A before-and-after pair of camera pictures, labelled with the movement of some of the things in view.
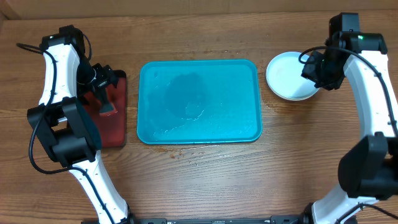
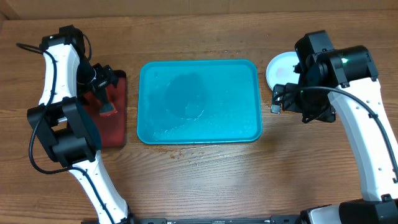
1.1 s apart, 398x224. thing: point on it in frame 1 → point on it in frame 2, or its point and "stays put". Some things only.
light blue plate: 284,79 stays put
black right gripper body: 321,73 → 303,102
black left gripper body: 103,75 stays put
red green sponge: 107,109 stays put
